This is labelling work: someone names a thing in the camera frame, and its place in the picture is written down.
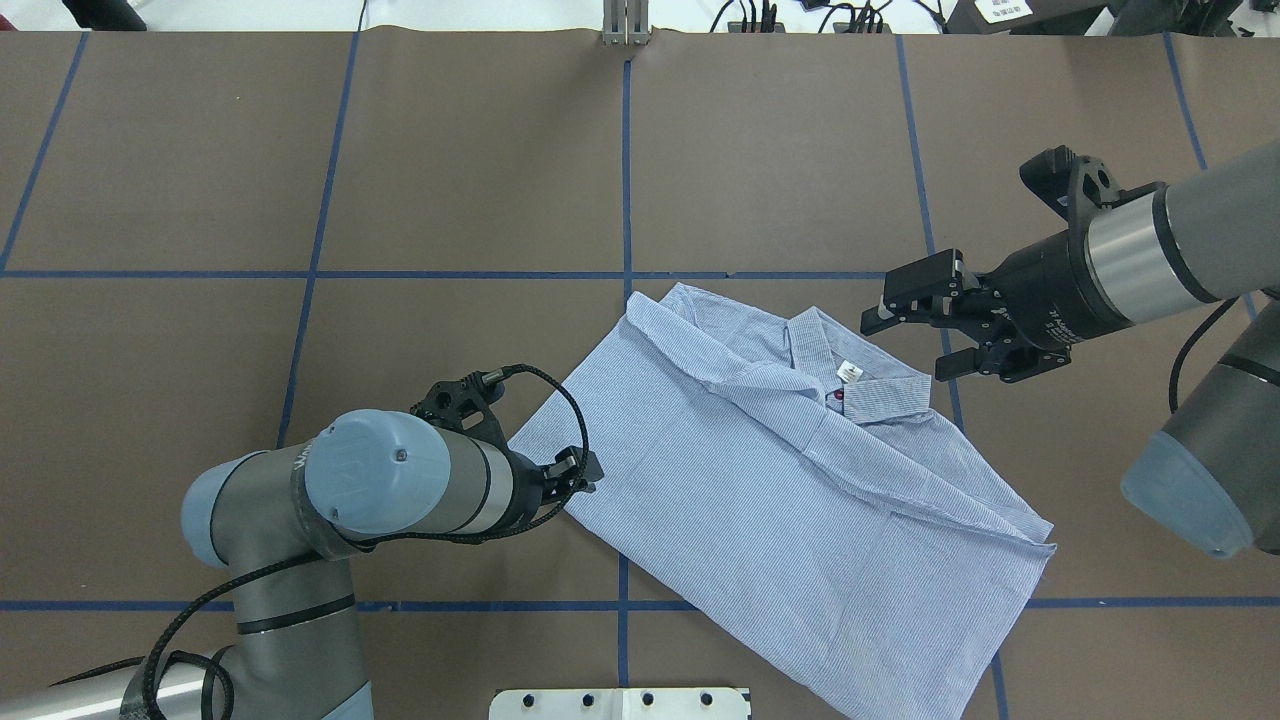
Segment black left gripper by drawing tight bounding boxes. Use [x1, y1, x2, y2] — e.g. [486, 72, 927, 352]
[506, 447, 604, 529]

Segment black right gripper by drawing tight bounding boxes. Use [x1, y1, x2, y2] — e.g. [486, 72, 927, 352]
[860, 232, 1111, 383]

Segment light blue striped shirt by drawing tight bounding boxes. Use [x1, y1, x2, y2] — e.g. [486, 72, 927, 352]
[512, 284, 1056, 719]

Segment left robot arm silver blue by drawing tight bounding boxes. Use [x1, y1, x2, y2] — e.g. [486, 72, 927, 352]
[3, 409, 603, 719]

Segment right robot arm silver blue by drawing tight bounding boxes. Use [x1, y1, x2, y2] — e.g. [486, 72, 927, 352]
[860, 142, 1279, 559]

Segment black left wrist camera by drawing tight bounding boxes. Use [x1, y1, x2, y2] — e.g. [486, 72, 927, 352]
[410, 372, 507, 447]

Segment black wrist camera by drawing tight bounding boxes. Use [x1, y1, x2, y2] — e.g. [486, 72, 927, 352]
[1018, 145, 1167, 231]
[410, 372, 507, 447]

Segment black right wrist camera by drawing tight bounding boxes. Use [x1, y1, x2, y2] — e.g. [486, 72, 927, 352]
[1018, 145, 1167, 231]

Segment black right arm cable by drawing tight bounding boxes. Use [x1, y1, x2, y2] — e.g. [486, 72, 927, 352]
[1169, 295, 1242, 414]

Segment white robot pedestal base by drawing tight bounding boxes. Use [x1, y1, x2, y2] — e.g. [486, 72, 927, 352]
[488, 687, 753, 719]

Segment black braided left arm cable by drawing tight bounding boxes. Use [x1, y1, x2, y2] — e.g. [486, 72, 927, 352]
[50, 365, 593, 720]

